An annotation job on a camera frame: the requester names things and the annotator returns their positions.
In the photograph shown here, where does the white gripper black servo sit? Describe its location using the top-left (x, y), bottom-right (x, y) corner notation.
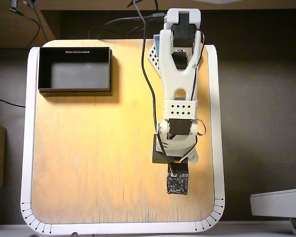
top-left (152, 134), bottom-right (200, 164)

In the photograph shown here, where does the black rectangular bin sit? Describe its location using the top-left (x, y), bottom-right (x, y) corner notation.
top-left (37, 46), bottom-right (113, 93)

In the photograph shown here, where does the white flat plastic device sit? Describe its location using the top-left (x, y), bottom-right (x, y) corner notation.
top-left (249, 187), bottom-right (296, 219)

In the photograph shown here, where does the wooden desk shelf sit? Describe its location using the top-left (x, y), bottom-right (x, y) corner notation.
top-left (0, 0), bottom-right (296, 49)

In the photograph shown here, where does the red white black servo wire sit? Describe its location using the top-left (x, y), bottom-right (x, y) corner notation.
top-left (196, 119), bottom-right (207, 136)

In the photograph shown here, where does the black wrist camera circuit board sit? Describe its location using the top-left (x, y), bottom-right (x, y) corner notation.
top-left (166, 161), bottom-right (189, 197)

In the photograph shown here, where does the white board edge frame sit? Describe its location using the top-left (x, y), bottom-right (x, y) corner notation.
top-left (20, 39), bottom-right (225, 235)

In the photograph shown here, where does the thin black camera cable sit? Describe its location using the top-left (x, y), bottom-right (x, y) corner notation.
top-left (132, 0), bottom-right (176, 175)

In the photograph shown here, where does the black power cable bundle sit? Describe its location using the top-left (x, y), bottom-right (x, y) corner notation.
top-left (88, 12), bottom-right (167, 40)

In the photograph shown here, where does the black cable on dark floor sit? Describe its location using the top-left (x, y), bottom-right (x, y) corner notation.
top-left (0, 99), bottom-right (26, 108)

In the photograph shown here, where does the grey hanging cable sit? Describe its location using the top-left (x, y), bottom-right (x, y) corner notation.
top-left (32, 0), bottom-right (49, 41)

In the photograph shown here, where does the thin black hanging cable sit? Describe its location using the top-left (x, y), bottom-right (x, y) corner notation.
top-left (9, 6), bottom-right (41, 49)

